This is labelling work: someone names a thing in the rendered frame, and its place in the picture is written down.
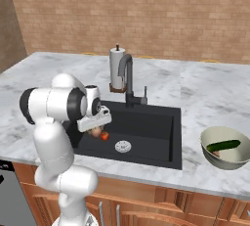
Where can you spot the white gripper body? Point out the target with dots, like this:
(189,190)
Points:
(94,121)

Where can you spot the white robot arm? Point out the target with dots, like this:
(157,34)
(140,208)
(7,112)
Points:
(52,145)

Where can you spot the silver sink drain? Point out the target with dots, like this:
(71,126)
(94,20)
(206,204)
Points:
(122,146)

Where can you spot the black sink basin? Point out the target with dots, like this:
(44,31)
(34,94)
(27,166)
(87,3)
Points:
(146,132)

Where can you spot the pale green bowl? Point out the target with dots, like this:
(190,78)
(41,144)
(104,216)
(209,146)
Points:
(228,161)

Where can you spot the tan round fruit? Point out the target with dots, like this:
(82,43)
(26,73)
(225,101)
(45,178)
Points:
(95,132)

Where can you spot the red round fruit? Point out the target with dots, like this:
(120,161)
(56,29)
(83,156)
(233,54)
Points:
(104,135)

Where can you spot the dark grey tap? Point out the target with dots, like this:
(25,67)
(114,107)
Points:
(130,83)

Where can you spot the white paper towel roll holder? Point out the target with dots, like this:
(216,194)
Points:
(115,67)

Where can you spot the yellow stool top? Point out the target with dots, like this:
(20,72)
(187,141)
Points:
(88,53)
(210,61)

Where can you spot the wooden cupboard door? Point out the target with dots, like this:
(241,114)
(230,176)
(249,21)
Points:
(45,208)
(156,218)
(239,215)

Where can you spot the grey dishwasher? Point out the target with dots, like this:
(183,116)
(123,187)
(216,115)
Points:
(14,200)

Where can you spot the brown vegetable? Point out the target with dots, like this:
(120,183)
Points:
(216,153)

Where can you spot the green cucumber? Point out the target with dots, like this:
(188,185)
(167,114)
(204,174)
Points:
(224,145)

